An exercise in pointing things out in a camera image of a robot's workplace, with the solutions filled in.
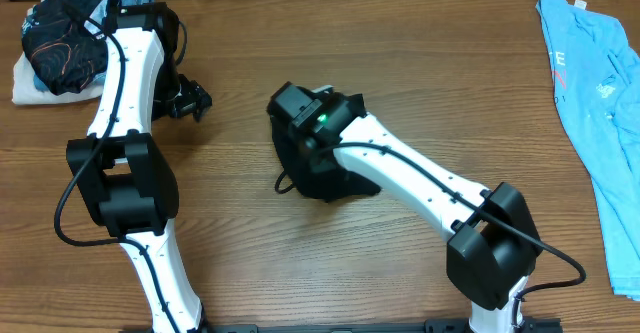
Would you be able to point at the light blue t-shirt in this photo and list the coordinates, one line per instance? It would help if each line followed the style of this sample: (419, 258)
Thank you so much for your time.
(595, 74)

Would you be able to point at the folded white garment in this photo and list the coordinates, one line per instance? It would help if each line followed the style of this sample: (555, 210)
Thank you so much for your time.
(26, 93)

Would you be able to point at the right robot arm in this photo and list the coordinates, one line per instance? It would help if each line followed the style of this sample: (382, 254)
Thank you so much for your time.
(331, 147)

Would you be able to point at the black orange patterned shirt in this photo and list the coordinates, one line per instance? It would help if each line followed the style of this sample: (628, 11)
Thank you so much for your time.
(64, 44)

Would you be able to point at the black t-shirt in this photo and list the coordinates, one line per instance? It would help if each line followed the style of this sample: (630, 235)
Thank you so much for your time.
(304, 122)

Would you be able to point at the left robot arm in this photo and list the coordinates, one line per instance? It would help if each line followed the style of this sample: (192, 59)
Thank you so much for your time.
(125, 181)

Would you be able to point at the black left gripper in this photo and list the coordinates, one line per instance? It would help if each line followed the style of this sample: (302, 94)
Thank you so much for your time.
(195, 98)

